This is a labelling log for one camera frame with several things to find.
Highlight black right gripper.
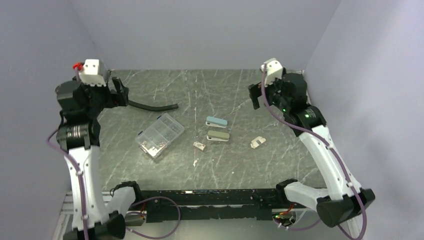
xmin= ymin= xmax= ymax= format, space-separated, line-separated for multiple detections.
xmin=249 ymin=73 xmax=291 ymax=113

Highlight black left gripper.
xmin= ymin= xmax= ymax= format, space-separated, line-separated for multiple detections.
xmin=76 ymin=75 xmax=129 ymax=116

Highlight white staple box tray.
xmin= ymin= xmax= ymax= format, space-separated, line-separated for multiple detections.
xmin=250 ymin=136 xmax=266 ymax=149

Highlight white staple box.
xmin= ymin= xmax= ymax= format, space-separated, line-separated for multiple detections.
xmin=193 ymin=141 xmax=206 ymax=151

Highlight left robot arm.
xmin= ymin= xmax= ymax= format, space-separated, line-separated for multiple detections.
xmin=54 ymin=77 xmax=144 ymax=240

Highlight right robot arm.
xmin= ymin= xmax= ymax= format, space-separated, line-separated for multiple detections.
xmin=248 ymin=73 xmax=376 ymax=228

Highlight clear plastic screw organizer box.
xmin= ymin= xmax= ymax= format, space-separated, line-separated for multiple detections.
xmin=135 ymin=113 xmax=185 ymax=159

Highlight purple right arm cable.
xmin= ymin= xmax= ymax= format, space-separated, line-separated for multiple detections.
xmin=259 ymin=64 xmax=369 ymax=240

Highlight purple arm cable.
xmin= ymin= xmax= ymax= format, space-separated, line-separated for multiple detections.
xmin=259 ymin=64 xmax=369 ymax=240
xmin=45 ymin=66 xmax=182 ymax=240

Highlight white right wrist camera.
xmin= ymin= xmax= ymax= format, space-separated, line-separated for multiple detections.
xmin=260 ymin=57 xmax=285 ymax=88

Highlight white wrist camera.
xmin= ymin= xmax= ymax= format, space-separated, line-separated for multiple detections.
xmin=260 ymin=57 xmax=285 ymax=88
xmin=72 ymin=59 xmax=110 ymax=87

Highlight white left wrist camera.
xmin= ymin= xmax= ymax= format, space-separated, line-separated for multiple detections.
xmin=72 ymin=59 xmax=110 ymax=87

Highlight black corrugated hose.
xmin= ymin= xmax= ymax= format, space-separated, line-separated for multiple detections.
xmin=127 ymin=99 xmax=180 ymax=112

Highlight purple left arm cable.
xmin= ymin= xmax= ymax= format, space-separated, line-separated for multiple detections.
xmin=45 ymin=66 xmax=182 ymax=240

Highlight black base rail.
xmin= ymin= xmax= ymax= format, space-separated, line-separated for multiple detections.
xmin=131 ymin=188 xmax=304 ymax=223

